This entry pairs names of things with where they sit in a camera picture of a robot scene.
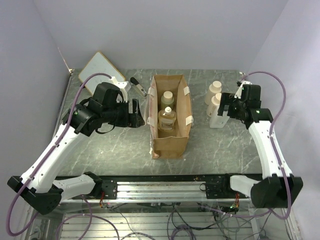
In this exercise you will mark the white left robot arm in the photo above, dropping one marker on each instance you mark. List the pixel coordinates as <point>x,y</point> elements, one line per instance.
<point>38,186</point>

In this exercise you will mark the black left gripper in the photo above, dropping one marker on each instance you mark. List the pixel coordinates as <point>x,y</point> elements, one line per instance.
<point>135,119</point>

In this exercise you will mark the beige cylinder bottle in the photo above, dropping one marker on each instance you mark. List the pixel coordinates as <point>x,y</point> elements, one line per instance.
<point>214,88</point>

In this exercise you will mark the beige cap bottle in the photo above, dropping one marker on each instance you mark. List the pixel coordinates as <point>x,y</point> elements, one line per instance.
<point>167,100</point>
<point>213,104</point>

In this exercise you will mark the brown canvas bag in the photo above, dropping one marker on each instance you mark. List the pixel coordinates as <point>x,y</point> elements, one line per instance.
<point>170,145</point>

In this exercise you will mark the beige cap bottle front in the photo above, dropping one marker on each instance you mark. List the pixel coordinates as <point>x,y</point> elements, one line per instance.
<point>213,104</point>

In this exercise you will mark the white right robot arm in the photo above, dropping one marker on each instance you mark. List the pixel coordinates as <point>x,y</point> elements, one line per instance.
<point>278,187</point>

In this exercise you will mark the small whiteboard with wooden frame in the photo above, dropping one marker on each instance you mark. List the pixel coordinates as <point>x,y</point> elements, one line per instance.
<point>100,64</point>

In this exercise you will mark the aluminium rail frame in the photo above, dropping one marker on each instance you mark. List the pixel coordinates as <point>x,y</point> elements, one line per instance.
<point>163,208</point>

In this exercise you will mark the amber bottle white cap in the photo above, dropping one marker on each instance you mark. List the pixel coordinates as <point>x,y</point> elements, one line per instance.
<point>166,119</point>

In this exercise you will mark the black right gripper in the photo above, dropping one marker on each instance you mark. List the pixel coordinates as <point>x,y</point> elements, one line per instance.
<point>228,99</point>

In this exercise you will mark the black and white marker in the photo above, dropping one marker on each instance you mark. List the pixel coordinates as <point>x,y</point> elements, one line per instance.
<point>138,87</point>

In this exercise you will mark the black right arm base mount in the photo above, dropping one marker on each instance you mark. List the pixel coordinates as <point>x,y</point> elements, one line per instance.
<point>215,190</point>

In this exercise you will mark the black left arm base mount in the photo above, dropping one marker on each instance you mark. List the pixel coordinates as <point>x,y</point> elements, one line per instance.
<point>109,190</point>

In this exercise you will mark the white bottle black cap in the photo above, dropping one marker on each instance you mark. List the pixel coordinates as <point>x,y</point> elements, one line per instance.
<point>218,121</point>

